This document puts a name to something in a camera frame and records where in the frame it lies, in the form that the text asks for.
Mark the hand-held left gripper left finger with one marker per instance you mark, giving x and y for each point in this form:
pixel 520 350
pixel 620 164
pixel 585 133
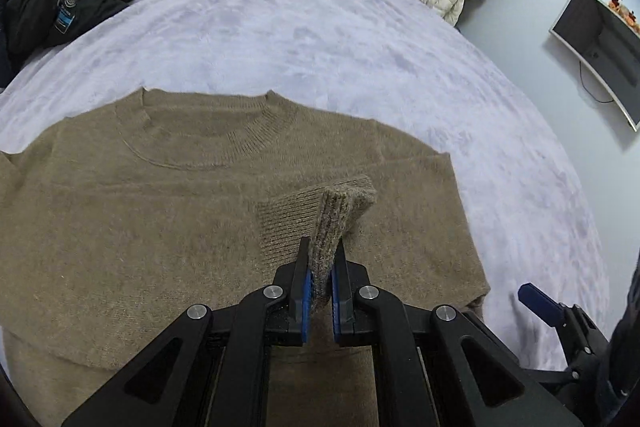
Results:
pixel 302 304

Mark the brown knit sweater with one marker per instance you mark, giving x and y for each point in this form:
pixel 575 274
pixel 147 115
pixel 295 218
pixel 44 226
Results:
pixel 150 207

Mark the orange flower decoration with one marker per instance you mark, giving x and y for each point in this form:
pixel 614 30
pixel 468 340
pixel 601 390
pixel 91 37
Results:
pixel 625 12

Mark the lavender fleece blanket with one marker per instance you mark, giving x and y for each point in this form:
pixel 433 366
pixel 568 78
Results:
pixel 300 32

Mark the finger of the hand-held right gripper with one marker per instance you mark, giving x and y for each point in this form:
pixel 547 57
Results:
pixel 542 304

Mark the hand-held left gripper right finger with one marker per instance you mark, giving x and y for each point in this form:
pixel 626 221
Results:
pixel 337 307

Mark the wall-mounted television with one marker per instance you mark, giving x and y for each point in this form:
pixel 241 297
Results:
pixel 595 37

